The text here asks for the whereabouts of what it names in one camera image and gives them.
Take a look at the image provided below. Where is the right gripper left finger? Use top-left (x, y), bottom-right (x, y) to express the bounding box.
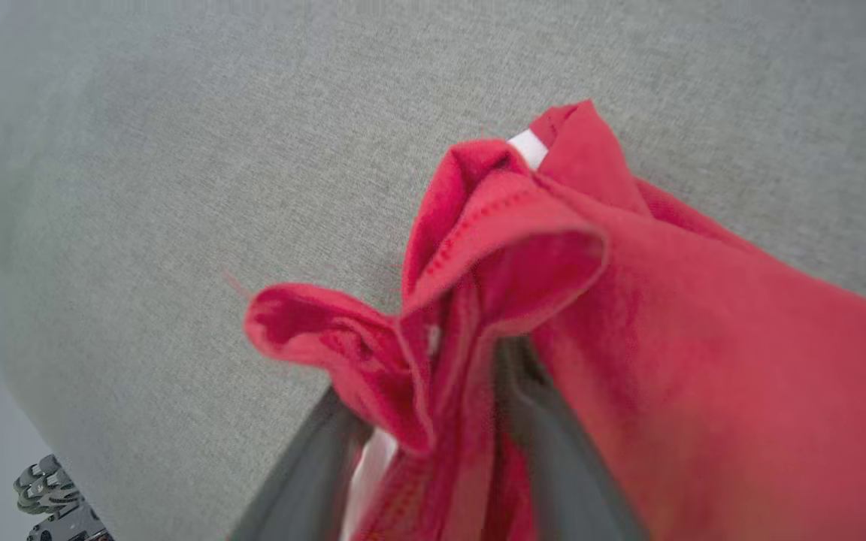
top-left (229, 385), bottom-right (374, 541)

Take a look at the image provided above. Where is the red and white basketball jersey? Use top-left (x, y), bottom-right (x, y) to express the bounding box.
top-left (244, 99), bottom-right (866, 541)

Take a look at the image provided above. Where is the grey fabric sofa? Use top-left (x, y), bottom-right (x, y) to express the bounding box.
top-left (0, 0), bottom-right (866, 541)

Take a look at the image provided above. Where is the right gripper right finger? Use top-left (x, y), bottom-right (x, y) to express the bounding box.
top-left (495, 335), bottom-right (649, 541)

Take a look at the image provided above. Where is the black ribbed robot wheel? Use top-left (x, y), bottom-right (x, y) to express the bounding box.
top-left (14, 454), bottom-right (114, 541)

